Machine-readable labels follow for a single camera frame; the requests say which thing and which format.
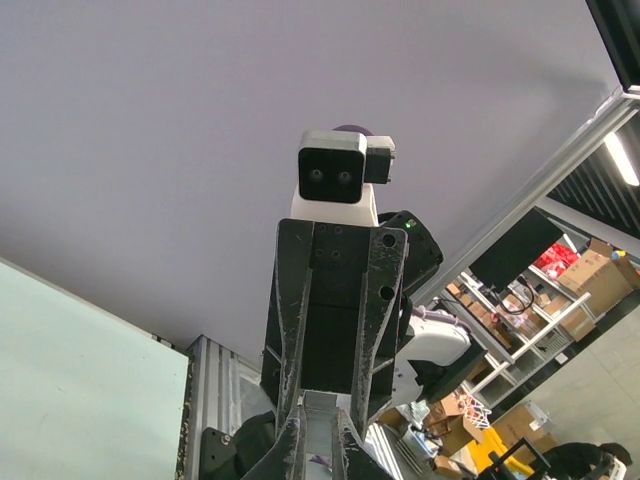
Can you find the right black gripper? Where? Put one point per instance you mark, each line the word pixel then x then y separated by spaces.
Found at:
pixel 339 314

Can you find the person in black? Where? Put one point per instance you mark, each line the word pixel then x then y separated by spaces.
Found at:
pixel 575 460

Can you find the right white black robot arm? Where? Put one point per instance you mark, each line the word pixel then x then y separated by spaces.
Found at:
pixel 231 457

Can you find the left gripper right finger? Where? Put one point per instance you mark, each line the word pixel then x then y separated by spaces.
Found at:
pixel 350 458

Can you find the white metal storage shelf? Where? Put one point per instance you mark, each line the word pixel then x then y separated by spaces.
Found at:
pixel 556 302

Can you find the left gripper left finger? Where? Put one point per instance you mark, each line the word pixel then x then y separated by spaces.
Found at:
pixel 286 459

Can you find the black monitor screen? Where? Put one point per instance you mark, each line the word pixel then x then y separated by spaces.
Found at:
pixel 515 250

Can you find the grey staple strip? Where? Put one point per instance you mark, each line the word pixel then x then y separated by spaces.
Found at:
pixel 319 408

